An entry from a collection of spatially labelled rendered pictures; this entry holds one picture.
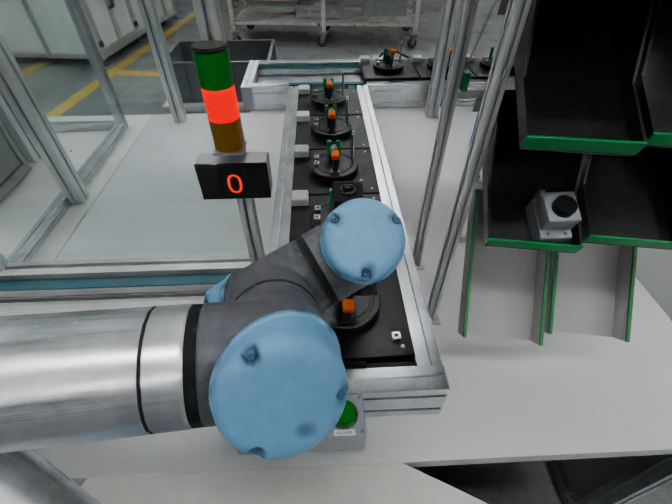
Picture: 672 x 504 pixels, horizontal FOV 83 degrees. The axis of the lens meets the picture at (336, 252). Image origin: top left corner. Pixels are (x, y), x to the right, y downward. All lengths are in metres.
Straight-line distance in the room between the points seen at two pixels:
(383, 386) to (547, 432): 0.32
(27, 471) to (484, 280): 0.67
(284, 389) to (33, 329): 0.14
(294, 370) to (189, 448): 0.61
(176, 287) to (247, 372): 0.72
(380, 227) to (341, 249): 0.04
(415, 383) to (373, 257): 0.42
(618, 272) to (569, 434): 0.31
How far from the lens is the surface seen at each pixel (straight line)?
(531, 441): 0.84
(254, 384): 0.21
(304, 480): 0.75
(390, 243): 0.33
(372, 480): 0.75
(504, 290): 0.76
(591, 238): 0.67
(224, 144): 0.66
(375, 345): 0.72
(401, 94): 1.81
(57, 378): 0.25
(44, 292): 1.05
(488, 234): 0.60
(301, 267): 0.34
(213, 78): 0.62
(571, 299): 0.82
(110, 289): 0.97
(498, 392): 0.86
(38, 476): 0.51
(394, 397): 0.72
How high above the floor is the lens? 1.58
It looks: 44 degrees down
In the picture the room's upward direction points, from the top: straight up
